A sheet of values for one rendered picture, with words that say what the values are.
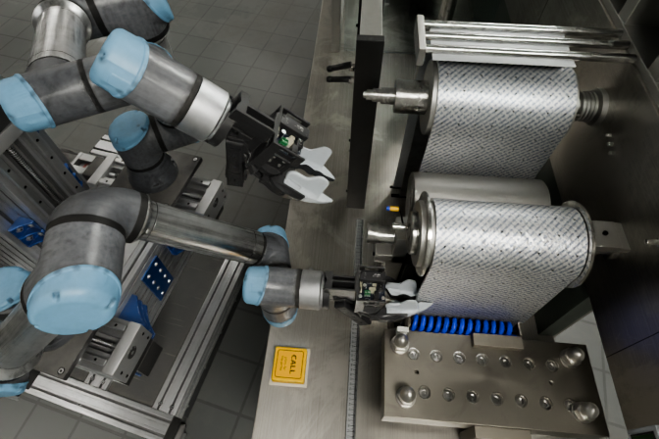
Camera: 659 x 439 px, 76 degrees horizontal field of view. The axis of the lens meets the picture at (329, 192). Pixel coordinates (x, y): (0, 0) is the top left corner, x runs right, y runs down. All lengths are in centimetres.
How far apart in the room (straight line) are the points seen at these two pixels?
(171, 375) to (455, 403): 116
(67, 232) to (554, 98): 81
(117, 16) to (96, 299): 56
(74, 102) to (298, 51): 262
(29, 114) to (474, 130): 68
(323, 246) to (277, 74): 203
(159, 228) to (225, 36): 269
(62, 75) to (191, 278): 138
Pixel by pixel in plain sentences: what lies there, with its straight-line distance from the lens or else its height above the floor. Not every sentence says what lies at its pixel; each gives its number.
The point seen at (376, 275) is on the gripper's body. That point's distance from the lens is 81.
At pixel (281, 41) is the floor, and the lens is 330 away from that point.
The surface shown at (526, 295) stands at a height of 116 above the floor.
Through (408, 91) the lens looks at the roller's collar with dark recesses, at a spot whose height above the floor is 136.
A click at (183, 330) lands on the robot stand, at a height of 21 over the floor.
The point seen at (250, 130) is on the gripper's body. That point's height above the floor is 149.
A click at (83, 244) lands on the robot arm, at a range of 73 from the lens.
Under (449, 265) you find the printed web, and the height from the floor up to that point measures 126.
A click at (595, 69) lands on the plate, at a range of 99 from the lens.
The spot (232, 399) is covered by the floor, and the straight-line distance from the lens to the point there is 196.
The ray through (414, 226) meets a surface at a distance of 72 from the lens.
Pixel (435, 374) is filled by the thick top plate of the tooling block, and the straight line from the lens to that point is 90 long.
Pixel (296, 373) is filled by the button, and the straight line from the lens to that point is 99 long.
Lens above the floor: 189
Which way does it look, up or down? 55 degrees down
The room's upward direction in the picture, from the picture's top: straight up
